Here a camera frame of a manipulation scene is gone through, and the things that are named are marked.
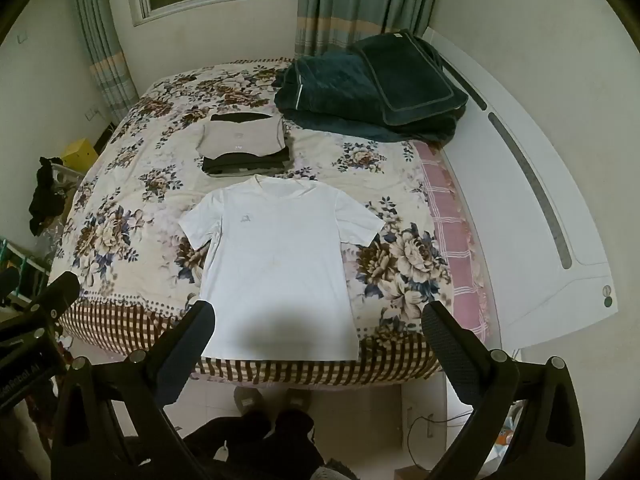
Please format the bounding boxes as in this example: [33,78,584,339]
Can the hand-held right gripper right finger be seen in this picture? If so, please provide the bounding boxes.
[421,301,587,480]

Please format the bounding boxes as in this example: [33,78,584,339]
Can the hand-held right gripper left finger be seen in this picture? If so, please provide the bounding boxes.
[50,300,217,480]

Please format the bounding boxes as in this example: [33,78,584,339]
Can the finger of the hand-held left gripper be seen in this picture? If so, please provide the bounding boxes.
[0,266,22,307]
[27,271,81,328]

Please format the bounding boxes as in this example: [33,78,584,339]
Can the white t-shirt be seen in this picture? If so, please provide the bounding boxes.
[178,174,386,362]

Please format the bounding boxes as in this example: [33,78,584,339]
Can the black hanging clothes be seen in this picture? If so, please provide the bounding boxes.
[27,156,77,237]

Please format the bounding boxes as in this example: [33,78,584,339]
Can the dark folded clothes stack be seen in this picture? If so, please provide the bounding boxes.
[202,147,294,179]

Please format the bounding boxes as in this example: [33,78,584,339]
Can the green metal rack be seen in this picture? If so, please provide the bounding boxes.
[0,237,52,306]

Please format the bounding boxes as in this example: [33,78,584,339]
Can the grey slipper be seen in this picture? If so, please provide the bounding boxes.
[233,386,271,414]

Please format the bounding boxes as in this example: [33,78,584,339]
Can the pink checked sheet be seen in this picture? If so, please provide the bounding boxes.
[412,140,493,347]

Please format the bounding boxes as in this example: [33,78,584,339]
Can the colourful plastic bag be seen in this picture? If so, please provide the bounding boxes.
[492,400,527,463]

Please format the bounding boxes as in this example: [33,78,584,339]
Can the floral bed sheet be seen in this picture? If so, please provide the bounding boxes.
[50,57,493,387]

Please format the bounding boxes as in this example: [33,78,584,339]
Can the person's legs in dark pants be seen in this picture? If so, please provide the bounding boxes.
[184,407,327,480]

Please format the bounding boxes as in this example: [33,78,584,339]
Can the yellow box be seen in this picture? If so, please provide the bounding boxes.
[62,138,100,174]

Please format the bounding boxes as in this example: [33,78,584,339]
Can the white headboard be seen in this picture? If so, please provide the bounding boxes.
[425,27,616,352]

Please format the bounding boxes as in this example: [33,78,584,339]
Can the beige folded shirt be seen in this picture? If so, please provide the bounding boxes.
[197,115,290,157]

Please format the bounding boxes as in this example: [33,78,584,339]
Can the black folded garment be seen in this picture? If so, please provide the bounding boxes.
[210,112,275,124]

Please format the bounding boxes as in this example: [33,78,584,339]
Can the grey-green striped curtain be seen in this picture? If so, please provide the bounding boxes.
[294,0,442,61]
[70,0,142,127]

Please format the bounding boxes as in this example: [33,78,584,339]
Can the dark green pillow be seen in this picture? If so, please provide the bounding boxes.
[350,30,470,127]

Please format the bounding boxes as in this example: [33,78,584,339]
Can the dark green blanket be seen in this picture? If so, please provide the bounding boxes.
[274,52,463,144]

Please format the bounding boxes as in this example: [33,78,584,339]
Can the black floor cable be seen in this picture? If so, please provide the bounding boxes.
[406,406,474,467]

